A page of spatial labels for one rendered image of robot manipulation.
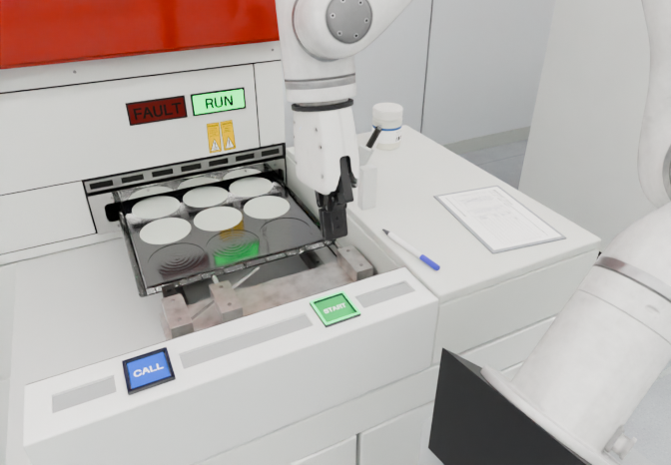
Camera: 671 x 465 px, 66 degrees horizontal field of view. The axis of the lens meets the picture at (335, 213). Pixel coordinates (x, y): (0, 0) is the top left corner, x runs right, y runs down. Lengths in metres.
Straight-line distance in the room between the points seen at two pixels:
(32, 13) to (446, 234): 0.80
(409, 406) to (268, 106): 0.71
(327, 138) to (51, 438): 0.45
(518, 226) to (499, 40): 2.71
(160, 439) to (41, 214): 0.64
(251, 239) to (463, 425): 0.55
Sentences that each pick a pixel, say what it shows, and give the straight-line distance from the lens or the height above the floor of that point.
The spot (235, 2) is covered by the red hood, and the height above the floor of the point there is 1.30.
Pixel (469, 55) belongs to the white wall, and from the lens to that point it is 3.49.
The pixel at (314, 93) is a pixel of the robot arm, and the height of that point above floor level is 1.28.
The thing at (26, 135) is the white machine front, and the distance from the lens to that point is 1.16.
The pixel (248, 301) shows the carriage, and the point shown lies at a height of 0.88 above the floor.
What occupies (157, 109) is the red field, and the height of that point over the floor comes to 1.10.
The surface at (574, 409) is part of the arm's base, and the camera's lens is 0.65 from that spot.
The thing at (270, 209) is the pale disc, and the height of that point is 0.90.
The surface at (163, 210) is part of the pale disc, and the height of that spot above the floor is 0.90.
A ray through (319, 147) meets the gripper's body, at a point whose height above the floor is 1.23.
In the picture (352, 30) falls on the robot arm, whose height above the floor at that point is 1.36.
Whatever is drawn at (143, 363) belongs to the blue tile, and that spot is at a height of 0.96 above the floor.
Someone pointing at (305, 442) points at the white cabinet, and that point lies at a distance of 0.86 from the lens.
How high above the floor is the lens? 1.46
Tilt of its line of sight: 30 degrees down
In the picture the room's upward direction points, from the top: straight up
